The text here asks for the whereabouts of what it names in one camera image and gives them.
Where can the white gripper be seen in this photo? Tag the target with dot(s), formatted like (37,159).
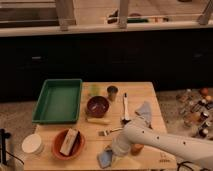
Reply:
(115,160)

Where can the blue sponge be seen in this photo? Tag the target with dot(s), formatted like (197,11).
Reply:
(105,158)

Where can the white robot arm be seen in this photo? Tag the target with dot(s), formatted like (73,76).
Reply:
(136,131)

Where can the orange bowl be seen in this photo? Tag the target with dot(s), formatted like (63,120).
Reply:
(75,150)

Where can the white block in orange bowl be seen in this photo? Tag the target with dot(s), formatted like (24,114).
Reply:
(68,141)

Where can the purple bowl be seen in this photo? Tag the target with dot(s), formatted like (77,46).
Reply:
(97,106)

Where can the orange carrot piece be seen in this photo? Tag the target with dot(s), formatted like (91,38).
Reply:
(136,149)

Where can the metal fork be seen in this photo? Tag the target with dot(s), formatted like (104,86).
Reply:
(107,132)

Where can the light blue cloth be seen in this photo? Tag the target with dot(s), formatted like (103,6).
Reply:
(145,111)

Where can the small metal cup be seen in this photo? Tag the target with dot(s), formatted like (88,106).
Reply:
(112,92)

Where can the green plastic tray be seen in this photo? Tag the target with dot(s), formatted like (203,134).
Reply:
(58,102)

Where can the white round container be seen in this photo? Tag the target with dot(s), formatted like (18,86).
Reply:
(33,144)

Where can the white handled black brush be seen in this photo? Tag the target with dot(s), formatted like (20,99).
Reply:
(126,117)

